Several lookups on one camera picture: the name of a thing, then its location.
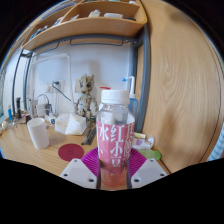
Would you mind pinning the pink-labelled clear drink bottle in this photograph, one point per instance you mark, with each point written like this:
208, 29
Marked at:
115, 140

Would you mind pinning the dark pens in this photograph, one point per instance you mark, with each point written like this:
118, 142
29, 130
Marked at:
89, 135

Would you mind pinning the white power strip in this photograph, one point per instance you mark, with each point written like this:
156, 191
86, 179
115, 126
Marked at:
50, 119

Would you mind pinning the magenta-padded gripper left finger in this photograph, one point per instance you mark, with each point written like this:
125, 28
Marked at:
77, 173

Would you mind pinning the white cup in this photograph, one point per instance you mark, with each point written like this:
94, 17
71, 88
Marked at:
38, 133

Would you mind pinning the wooden shelf unit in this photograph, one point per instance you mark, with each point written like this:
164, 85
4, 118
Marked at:
86, 26

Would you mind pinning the grey metal frame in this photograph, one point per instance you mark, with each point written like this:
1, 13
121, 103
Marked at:
145, 83

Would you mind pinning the green packet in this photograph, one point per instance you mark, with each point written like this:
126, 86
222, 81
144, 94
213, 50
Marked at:
150, 154

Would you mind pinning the black electric shaver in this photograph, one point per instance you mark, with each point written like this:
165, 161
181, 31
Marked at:
18, 106

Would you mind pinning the flat round red coaster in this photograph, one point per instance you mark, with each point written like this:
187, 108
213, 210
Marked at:
70, 152

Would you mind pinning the blue spray bottle white nozzle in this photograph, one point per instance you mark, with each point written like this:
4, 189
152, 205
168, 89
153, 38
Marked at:
132, 103

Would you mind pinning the white adapter block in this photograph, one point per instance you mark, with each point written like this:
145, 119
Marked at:
41, 110

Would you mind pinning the white and pink packet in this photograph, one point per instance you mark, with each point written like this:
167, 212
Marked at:
143, 143

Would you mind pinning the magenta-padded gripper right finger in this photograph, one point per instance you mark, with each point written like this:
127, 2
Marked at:
150, 172

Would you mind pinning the white wall outlet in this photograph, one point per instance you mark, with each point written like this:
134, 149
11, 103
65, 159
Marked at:
59, 85
49, 88
78, 86

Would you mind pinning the small blue tube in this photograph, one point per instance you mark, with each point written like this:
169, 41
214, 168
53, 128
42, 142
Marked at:
10, 115

